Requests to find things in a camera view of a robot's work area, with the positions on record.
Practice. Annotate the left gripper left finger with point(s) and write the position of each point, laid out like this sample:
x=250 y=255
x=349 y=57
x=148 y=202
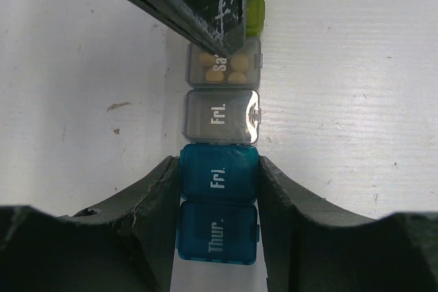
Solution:
x=124 y=243

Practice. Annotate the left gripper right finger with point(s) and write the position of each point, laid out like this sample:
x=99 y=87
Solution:
x=311 y=244

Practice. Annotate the multicolour weekly pill organizer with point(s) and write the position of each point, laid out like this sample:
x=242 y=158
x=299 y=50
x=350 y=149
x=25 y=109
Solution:
x=217 y=220

